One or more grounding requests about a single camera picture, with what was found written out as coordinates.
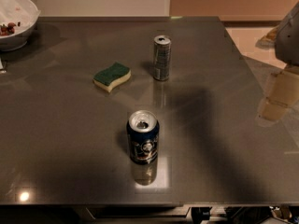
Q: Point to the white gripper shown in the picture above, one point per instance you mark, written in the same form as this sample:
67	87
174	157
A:
289	37

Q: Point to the blue pepsi can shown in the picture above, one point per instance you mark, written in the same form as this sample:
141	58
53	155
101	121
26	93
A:
143	136

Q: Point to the silver energy drink can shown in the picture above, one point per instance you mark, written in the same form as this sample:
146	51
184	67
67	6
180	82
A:
161	57

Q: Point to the green and yellow sponge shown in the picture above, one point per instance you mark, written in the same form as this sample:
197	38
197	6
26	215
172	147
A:
112	77

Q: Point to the white bowl with snacks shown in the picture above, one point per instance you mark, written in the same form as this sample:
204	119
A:
17	20

